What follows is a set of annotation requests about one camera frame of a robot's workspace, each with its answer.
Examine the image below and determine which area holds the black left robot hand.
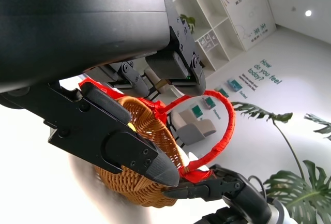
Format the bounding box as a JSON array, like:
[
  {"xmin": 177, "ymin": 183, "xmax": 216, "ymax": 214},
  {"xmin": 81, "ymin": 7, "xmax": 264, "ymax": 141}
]
[{"xmin": 0, "ymin": 0, "xmax": 207, "ymax": 188}]

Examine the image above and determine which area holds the beige chair with black legs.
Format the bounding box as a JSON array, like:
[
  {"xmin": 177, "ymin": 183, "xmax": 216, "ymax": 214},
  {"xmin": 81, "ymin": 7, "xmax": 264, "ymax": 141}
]
[{"xmin": 141, "ymin": 67, "xmax": 182, "ymax": 100}]

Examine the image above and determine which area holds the small green shelf plant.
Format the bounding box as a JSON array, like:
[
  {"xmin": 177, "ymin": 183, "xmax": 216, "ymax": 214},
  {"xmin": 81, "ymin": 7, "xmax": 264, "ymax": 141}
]
[{"xmin": 179, "ymin": 13, "xmax": 197, "ymax": 35}]

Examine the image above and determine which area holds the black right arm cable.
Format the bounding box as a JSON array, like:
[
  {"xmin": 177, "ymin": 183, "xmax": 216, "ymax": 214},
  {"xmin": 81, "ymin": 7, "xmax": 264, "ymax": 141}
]
[{"xmin": 248, "ymin": 176, "xmax": 268, "ymax": 201}]

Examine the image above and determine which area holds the large monstera plant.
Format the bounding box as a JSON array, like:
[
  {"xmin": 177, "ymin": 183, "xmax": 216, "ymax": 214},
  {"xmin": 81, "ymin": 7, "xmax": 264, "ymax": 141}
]
[{"xmin": 231, "ymin": 101, "xmax": 331, "ymax": 224}]

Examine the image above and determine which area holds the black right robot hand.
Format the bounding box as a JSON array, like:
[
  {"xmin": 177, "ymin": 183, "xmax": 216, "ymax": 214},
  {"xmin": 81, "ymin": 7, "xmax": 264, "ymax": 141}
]
[{"xmin": 162, "ymin": 164, "xmax": 272, "ymax": 224}]

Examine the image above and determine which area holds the wicker basket with red handle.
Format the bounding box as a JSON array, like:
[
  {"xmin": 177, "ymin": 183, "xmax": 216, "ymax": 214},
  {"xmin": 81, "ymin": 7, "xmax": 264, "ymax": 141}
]
[{"xmin": 79, "ymin": 78, "xmax": 236, "ymax": 207}]

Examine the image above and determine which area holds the white printed poster board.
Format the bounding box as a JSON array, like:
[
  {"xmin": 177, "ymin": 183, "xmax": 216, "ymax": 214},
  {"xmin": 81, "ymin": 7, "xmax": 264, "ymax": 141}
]
[{"xmin": 209, "ymin": 0, "xmax": 277, "ymax": 51}]

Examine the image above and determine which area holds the white cubby shelf unit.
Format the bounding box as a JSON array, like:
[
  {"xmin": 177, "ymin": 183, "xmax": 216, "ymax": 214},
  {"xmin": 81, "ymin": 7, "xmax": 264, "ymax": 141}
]
[{"xmin": 172, "ymin": 0, "xmax": 231, "ymax": 72}]

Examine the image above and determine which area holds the grey beige armchair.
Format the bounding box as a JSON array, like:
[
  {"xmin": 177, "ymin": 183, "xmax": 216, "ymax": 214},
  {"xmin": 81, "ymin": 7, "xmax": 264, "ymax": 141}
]
[{"xmin": 172, "ymin": 109, "xmax": 217, "ymax": 147}]

